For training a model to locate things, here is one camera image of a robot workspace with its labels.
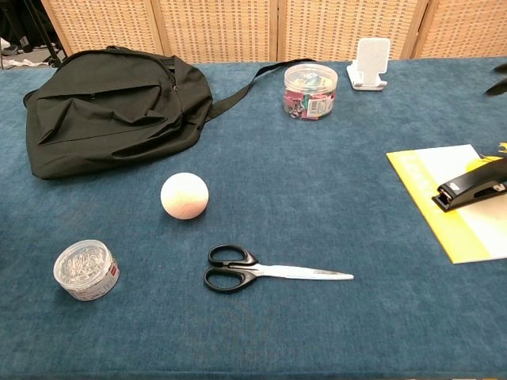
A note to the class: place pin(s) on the black stapler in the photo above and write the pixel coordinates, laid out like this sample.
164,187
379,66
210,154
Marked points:
475,187

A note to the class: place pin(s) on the clear tub of binder clips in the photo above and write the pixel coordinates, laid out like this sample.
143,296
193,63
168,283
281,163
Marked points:
309,93

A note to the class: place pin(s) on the white phone stand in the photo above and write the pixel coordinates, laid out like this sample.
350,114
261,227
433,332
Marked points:
370,65

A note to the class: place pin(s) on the black tripod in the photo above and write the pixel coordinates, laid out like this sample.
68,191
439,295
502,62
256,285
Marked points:
49,35

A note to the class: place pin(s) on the small clear paper clip jar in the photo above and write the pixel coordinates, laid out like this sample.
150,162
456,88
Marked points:
85,271

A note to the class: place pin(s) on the blue table mat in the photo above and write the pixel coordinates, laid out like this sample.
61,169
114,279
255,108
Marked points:
253,245

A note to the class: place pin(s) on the black fabric backpack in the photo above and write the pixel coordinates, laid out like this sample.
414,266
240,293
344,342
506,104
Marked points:
111,115

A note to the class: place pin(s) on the woven wooden folding screen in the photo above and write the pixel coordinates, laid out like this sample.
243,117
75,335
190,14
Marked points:
237,27

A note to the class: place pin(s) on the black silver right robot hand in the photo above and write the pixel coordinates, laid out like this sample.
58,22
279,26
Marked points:
500,88

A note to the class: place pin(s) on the pale pink ball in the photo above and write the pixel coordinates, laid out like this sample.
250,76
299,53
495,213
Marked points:
184,195

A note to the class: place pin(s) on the yellow white booklet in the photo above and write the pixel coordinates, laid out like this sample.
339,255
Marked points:
467,233

